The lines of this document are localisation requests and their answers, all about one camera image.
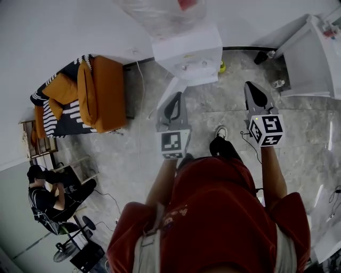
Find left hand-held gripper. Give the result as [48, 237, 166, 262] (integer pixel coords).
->
[156, 91, 192, 160]

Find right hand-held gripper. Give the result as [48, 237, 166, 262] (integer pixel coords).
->
[244, 81, 285, 148]

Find person's right forearm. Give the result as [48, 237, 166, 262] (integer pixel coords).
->
[259, 145, 289, 212]

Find person's left forearm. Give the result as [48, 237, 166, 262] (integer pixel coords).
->
[145, 157, 178, 206]

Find white leaning panel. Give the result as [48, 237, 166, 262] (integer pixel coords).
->
[156, 76, 188, 110]

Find black bottle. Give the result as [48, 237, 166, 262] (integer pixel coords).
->
[253, 50, 269, 66]

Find person's white shoe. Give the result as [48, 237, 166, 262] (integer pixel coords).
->
[214, 125, 229, 140]

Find person's right leg black trousers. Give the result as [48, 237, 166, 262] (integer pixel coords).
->
[209, 135, 243, 164]

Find white cabinet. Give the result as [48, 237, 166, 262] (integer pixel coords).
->
[273, 5, 341, 100]

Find orange sofa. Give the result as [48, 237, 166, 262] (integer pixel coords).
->
[30, 54, 128, 139]

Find black white striped blanket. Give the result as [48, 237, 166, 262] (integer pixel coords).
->
[30, 54, 100, 139]

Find person's red shirt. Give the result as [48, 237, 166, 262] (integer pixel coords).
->
[105, 156, 312, 273]

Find large orange cushion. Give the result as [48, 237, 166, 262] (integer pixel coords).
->
[42, 73, 79, 105]

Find wooden side shelf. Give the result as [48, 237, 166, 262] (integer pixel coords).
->
[19, 119, 59, 160]

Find white side table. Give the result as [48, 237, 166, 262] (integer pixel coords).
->
[305, 183, 341, 265]

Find black floor fan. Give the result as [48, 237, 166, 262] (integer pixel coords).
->
[52, 215, 97, 264]

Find black office chair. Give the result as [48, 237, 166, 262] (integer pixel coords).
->
[31, 207, 81, 236]

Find black plastic crate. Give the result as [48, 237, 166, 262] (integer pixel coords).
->
[69, 241, 107, 273]

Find thin black floor cable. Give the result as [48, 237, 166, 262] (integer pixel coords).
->
[240, 130, 263, 165]

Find wooden stool frame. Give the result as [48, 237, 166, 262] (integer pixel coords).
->
[50, 156, 100, 185]

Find black cable with plug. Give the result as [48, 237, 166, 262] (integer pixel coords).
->
[328, 186, 341, 221]

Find grey harness strap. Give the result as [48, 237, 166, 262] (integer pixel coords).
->
[275, 226, 298, 273]
[132, 204, 166, 273]

